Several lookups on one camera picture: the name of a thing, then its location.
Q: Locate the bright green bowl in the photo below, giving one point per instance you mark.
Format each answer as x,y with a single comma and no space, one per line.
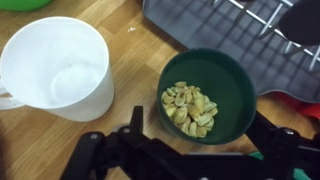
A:
20,4

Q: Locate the red plastic piece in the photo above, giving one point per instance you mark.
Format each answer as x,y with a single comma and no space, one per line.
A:
303,107

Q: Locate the grey dish rack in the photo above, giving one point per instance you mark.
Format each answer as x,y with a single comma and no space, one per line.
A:
206,26

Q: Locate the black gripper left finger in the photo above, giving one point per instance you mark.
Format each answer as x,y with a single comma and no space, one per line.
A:
137,118

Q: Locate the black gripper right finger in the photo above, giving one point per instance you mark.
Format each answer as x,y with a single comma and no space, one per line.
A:
265,131

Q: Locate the dark green cup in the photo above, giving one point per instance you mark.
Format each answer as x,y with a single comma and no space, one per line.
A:
220,76

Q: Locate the peanut pile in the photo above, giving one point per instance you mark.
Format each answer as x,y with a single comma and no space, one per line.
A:
190,110

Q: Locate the white mug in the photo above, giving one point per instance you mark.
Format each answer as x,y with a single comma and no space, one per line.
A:
60,56

